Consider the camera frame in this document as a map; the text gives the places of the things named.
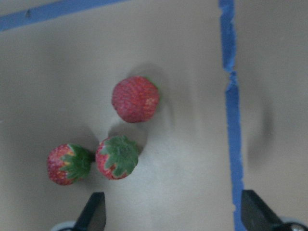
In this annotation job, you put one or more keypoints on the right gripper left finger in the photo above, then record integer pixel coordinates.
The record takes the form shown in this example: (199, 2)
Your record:
(93, 216)

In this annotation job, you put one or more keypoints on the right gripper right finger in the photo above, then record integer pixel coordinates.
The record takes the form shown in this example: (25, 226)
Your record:
(256, 215)

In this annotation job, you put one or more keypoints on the strawberry with green leaves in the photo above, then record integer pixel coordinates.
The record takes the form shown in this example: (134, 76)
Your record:
(68, 163)

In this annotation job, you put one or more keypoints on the round red strawberry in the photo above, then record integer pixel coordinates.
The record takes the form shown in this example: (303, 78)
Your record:
(135, 99)

